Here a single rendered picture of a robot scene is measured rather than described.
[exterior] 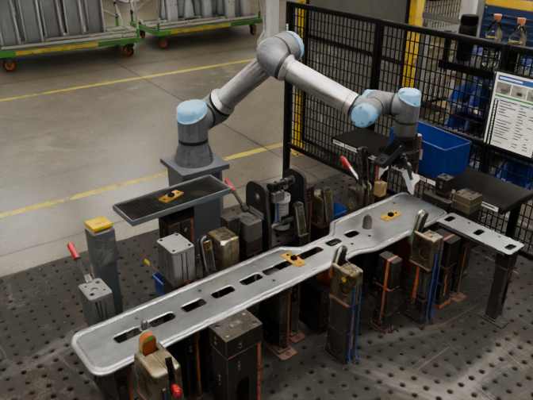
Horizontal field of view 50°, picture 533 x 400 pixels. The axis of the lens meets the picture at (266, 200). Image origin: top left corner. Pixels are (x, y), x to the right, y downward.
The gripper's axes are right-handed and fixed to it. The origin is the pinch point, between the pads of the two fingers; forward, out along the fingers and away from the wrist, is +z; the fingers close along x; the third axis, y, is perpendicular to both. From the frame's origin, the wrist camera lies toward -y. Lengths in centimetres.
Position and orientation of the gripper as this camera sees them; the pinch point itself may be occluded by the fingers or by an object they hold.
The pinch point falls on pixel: (393, 188)
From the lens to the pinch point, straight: 210.2
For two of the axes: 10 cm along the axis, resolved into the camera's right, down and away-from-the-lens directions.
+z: -0.1, 8.9, 4.6
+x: -6.2, -3.7, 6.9
